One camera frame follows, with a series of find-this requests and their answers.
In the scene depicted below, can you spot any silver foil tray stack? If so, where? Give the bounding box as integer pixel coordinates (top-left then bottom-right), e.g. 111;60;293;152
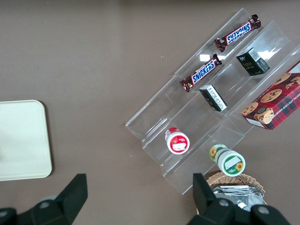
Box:
208;184;266;213

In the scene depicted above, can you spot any small black box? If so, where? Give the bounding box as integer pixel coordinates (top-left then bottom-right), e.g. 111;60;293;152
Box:
235;47;270;77
198;84;228;112

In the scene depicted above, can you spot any red plaid cookie box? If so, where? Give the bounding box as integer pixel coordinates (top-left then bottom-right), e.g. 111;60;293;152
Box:
241;60;300;130

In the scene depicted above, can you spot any red lid cup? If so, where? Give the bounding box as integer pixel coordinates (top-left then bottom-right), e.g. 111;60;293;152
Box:
164;127;191;155

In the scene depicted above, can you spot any Snickers chocolate bar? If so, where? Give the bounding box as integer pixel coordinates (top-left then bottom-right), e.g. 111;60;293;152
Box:
215;14;262;53
180;53;223;93

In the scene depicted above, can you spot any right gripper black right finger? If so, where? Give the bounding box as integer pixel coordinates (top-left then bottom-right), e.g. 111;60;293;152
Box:
189;173;252;225

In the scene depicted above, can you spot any green sunflower lid cup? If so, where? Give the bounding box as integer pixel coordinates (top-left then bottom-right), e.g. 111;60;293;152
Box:
209;143;246;177

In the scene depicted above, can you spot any light tan wicker basket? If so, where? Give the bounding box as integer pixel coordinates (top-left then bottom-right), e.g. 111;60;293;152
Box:
198;172;268;215

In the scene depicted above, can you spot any beige plastic tray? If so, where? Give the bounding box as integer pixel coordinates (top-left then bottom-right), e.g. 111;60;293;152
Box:
0;99;53;182

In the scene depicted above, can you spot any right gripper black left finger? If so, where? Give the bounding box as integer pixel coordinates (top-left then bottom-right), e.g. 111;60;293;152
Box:
15;173;89;225

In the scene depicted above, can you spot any clear acrylic stepped shelf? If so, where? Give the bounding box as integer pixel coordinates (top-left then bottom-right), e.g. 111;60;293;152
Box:
125;8;300;196

